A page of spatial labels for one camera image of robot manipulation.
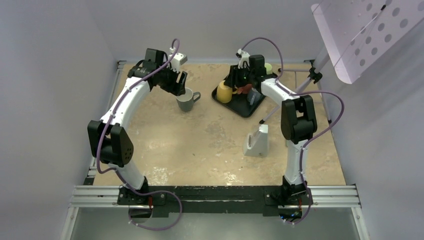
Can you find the green mug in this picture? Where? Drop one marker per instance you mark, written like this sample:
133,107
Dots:
268,68

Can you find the black plastic tray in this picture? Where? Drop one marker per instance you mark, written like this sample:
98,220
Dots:
239,103

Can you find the aluminium frame rail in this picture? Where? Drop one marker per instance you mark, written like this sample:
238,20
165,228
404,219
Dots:
321,196

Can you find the music stand tripod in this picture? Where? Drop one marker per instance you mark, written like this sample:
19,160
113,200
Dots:
316,66

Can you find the white metronome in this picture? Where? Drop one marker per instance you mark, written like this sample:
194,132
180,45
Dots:
256,143

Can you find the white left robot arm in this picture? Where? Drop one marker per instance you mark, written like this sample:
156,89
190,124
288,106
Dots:
109,141

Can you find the yellow mug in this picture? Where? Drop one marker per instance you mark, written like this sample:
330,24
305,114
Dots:
224,93

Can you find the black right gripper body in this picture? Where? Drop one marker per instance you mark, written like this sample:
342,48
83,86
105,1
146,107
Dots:
242,76

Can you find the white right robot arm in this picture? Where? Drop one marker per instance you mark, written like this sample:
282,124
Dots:
298,118

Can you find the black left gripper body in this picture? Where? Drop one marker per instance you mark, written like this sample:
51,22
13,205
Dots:
167,80

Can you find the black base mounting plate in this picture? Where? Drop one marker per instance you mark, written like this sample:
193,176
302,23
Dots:
256,199

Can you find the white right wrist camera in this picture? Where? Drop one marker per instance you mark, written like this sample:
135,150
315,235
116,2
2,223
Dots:
243,57

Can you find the small blue-grey mug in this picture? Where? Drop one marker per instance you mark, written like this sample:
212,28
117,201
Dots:
253,96

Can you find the pink mug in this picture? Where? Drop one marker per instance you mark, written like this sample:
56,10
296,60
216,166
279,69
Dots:
244,89

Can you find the grey-blue ceramic mug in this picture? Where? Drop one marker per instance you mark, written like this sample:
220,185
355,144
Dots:
186,101

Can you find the perforated music stand desk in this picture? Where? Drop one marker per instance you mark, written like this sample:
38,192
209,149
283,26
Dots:
356,33

